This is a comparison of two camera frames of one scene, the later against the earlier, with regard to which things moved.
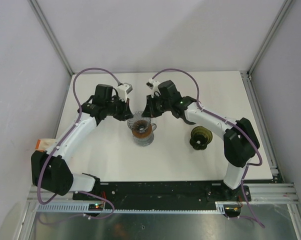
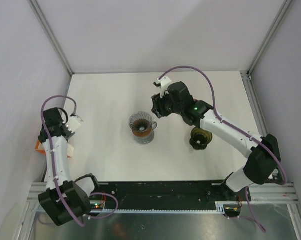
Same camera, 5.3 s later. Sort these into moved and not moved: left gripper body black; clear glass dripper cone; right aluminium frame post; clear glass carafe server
Moved: left gripper body black
Not moved: right aluminium frame post; clear glass carafe server; clear glass dripper cone
